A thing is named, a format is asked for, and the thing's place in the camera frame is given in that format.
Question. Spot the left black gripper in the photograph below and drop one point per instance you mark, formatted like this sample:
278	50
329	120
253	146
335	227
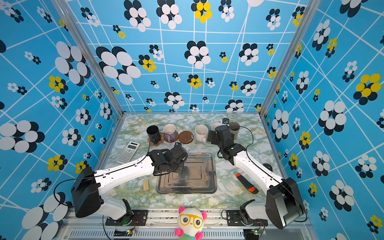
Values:
182	163

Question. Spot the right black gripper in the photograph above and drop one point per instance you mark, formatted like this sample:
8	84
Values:
213	133

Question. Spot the light blue mug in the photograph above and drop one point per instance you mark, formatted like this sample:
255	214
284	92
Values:
215	125

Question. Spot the white mug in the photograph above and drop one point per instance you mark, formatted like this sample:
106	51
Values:
201	134

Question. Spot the scratched round wooden coaster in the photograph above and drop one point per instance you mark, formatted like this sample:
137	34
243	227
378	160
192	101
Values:
186	137

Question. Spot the stainless steel cup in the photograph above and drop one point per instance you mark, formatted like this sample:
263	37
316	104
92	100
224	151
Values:
234	129

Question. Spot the purple mug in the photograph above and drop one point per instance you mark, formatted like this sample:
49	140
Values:
170	133

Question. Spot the black mug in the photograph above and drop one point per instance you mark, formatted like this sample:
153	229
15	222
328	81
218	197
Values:
153	133

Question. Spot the paw shaped wooden coaster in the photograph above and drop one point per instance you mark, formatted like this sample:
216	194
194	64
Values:
157	144

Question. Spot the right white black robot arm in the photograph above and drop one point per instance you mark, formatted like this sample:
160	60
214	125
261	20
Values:
284	203

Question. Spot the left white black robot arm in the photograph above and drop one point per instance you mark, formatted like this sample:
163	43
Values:
89	191

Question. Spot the metal serving tray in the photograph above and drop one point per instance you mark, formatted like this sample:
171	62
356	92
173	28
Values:
198	176

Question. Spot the small wooden block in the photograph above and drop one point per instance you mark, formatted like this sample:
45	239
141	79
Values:
145	185

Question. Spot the black computer mouse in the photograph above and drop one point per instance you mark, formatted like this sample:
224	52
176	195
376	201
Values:
268	166

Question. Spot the panda plush toy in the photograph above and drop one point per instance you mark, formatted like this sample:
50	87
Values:
190	224

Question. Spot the black orange utility knife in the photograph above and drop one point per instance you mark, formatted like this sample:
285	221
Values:
248	185

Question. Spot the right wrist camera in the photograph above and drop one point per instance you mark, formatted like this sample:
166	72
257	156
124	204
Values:
226	121

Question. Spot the aluminium front rail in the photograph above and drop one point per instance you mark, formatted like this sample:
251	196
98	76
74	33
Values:
172	225

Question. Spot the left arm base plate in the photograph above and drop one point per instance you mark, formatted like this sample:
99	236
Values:
136	218

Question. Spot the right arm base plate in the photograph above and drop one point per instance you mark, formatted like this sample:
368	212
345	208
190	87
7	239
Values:
234	219

